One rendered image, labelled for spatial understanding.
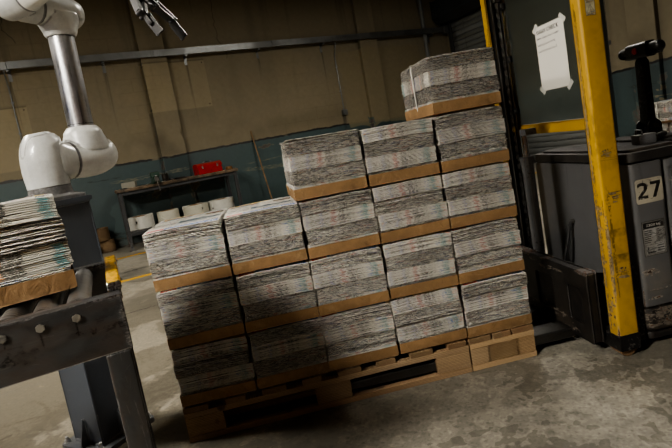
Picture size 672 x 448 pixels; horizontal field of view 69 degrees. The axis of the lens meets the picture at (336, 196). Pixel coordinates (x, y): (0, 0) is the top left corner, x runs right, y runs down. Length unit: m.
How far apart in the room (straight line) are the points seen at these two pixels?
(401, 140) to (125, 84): 7.03
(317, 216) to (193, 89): 6.99
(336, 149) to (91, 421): 1.45
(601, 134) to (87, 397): 2.21
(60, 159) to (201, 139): 6.53
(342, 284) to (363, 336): 0.23
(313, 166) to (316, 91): 7.55
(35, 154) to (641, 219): 2.35
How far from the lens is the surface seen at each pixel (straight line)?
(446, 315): 2.10
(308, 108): 9.28
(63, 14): 2.40
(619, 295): 2.22
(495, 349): 2.24
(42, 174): 2.18
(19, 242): 1.30
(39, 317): 1.16
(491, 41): 2.69
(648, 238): 2.29
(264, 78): 9.08
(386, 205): 1.94
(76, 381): 2.32
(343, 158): 1.90
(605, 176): 2.10
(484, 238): 2.09
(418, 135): 1.96
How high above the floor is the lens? 1.03
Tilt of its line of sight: 6 degrees down
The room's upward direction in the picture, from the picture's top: 10 degrees counter-clockwise
